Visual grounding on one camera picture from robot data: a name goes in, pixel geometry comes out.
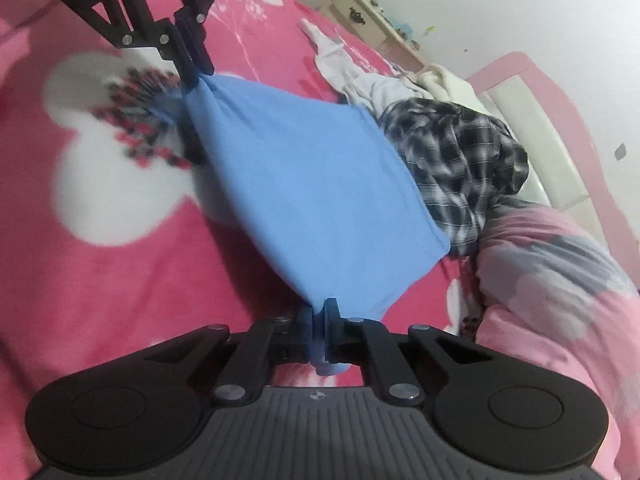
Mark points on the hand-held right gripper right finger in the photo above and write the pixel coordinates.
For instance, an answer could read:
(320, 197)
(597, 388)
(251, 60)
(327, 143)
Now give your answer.
(332, 332)

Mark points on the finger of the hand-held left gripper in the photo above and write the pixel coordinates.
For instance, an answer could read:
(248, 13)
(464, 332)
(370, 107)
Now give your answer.
(200, 45)
(182, 60)

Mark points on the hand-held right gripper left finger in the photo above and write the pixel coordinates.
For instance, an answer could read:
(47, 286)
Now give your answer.
(306, 335)

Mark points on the light blue shirt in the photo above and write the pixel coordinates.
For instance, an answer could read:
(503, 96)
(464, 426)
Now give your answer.
(310, 185)

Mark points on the white garment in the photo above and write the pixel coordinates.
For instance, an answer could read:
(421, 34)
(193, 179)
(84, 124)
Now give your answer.
(360, 80)

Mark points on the cream bedside cabinet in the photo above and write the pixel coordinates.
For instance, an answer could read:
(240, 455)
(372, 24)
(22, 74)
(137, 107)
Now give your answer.
(365, 20)

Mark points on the pink floral blanket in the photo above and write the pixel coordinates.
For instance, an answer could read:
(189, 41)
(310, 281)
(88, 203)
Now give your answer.
(150, 270)

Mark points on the black white plaid shirt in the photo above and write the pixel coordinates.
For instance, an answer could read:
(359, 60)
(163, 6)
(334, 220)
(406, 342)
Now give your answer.
(450, 160)

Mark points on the pale pink floral quilt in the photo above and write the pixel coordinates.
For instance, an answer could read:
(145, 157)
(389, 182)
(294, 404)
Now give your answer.
(560, 310)

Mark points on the cream fleece garment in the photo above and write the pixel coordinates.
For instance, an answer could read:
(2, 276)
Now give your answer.
(450, 87)

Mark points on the pink white bed headboard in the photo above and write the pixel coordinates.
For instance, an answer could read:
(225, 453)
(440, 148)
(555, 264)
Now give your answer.
(540, 125)

